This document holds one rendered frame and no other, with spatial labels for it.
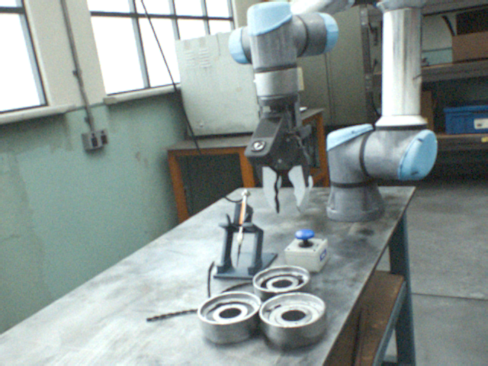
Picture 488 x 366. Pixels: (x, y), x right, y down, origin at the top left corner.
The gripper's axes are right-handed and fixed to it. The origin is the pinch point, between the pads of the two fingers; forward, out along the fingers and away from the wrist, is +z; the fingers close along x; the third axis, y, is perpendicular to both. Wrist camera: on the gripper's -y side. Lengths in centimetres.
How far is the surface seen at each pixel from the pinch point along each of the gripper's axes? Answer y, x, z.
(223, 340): -20.1, 5.0, 15.4
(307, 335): -17.7, -8.4, 14.1
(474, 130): 340, -16, 48
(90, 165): 114, 162, 15
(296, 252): 7.4, 2.4, 11.8
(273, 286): -3.7, 3.2, 14.0
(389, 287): 52, -5, 41
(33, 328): -24, 44, 16
